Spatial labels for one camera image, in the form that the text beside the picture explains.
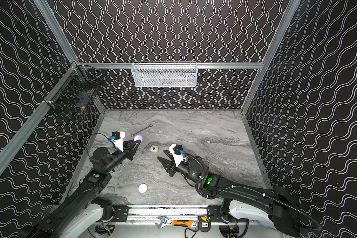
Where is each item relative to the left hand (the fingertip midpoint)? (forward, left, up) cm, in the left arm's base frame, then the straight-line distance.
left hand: (142, 141), depth 74 cm
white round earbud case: (-15, +2, -24) cm, 28 cm away
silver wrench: (+30, +6, -23) cm, 38 cm away
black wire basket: (+36, +50, +3) cm, 61 cm away
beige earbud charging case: (+10, -1, -23) cm, 25 cm away
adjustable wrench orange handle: (-29, -11, -25) cm, 40 cm away
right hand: (-8, -11, +1) cm, 14 cm away
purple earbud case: (+1, +2, +1) cm, 3 cm away
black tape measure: (-30, -31, -23) cm, 49 cm away
